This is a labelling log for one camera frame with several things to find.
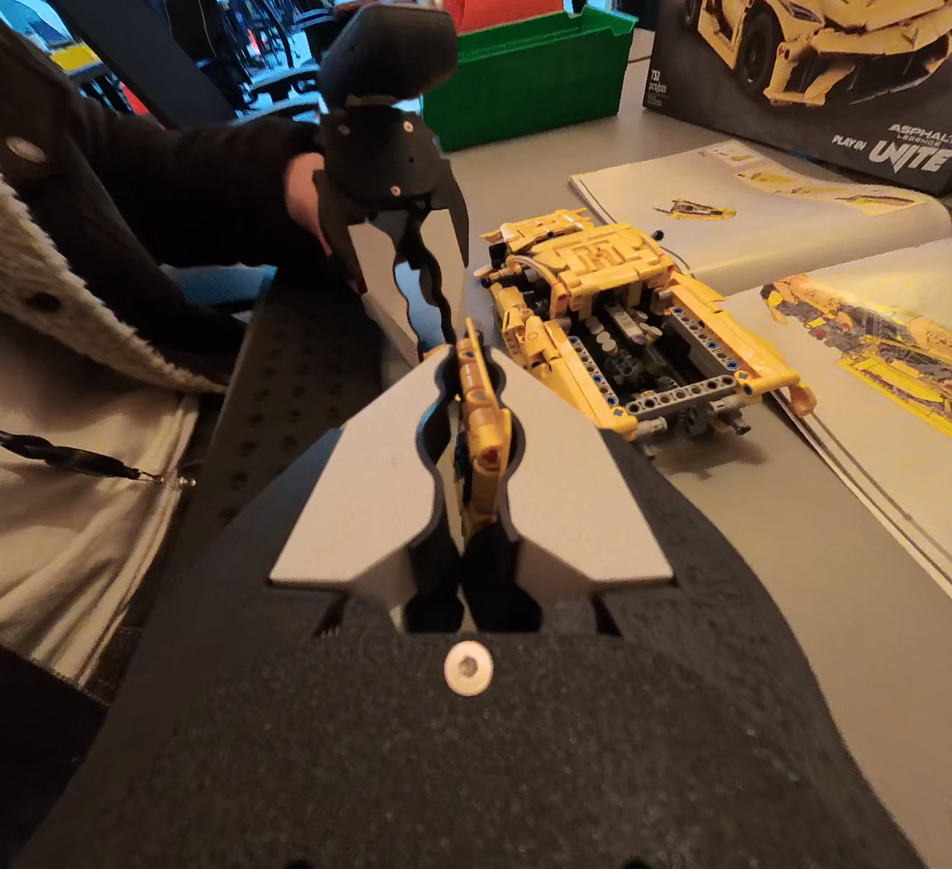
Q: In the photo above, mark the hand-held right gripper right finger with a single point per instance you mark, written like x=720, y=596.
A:
x=587, y=512

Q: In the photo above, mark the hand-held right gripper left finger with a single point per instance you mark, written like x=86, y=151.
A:
x=357, y=512

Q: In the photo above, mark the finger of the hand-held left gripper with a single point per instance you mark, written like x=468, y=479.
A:
x=387, y=289
x=446, y=252

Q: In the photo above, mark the yellow brick beam with pin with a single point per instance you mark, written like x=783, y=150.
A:
x=483, y=423

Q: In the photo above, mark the yellow toy brick car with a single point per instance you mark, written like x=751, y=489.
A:
x=595, y=289

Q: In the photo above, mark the grey desk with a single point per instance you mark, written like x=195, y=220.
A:
x=744, y=534

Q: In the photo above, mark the person's left hand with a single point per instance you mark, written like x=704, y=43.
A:
x=301, y=192

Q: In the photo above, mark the black perforated panel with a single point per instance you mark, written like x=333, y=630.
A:
x=297, y=378

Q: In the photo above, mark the green plastic bin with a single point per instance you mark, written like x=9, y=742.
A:
x=535, y=88

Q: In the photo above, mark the orange traffic cone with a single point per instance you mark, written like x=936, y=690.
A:
x=134, y=101

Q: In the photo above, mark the person's white shirt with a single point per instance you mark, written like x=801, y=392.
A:
x=74, y=549

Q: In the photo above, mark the open instruction booklet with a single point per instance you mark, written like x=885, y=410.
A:
x=744, y=237

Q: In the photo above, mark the toy car picture box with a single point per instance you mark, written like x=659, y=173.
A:
x=803, y=29

